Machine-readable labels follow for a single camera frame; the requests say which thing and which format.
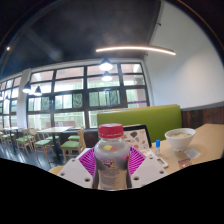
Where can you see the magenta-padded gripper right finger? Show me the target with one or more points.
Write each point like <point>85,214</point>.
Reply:
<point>146,170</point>

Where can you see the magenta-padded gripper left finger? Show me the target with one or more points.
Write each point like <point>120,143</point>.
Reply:
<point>74,173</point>

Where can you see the clear red-capped drink bottle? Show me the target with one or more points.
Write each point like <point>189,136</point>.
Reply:
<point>111,160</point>

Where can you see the small blue-capped white bottle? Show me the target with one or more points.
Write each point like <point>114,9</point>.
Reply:
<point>157,147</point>

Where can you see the black-framed tablet menu stand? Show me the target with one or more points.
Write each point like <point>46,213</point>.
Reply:
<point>138,136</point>

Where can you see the small reddish plastic packet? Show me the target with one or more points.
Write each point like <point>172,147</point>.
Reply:
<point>185,163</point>

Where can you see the white ceramic bowl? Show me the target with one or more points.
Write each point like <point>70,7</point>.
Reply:
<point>180,140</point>

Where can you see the group of green-seated wooden chairs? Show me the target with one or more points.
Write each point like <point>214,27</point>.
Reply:
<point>40,143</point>

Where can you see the light wooden dining table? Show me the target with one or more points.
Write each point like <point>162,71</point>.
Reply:
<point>55,129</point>

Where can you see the clear plastic wrapper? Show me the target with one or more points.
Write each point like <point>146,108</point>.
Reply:
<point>192,153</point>

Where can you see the green upholstered bench seat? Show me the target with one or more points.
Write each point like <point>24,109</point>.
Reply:
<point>150,120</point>

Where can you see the dark-framed window front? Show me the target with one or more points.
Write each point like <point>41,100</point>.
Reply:
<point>86,95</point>

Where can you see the curved linear ceiling light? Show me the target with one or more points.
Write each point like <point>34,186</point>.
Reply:
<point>136,49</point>

